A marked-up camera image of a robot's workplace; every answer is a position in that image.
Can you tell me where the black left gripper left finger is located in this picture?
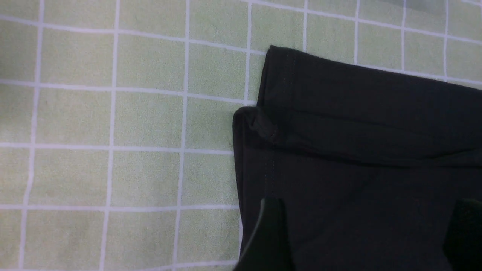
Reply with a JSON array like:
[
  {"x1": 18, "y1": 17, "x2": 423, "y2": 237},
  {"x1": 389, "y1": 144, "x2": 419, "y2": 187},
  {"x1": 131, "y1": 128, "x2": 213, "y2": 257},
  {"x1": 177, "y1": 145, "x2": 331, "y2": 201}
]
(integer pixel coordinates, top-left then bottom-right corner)
[{"x1": 234, "y1": 198, "x2": 294, "y2": 271}]

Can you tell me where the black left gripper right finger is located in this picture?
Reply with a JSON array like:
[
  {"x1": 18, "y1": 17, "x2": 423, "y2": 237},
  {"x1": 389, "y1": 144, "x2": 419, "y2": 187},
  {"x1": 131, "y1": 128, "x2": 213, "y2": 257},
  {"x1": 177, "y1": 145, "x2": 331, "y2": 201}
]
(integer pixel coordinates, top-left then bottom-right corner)
[{"x1": 443, "y1": 199, "x2": 482, "y2": 271}]

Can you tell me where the dark gray long-sleeve top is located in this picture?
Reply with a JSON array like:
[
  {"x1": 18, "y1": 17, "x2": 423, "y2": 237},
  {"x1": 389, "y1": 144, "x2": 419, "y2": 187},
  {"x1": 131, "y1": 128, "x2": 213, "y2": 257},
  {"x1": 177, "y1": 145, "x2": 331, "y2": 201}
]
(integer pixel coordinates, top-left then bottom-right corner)
[{"x1": 233, "y1": 45, "x2": 482, "y2": 271}]

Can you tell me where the green grid-pattern table mat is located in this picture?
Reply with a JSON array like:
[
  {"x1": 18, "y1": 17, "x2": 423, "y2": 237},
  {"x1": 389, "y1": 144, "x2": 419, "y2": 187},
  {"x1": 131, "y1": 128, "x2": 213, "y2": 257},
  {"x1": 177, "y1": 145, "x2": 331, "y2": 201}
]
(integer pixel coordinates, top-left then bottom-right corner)
[{"x1": 1, "y1": 0, "x2": 481, "y2": 271}]

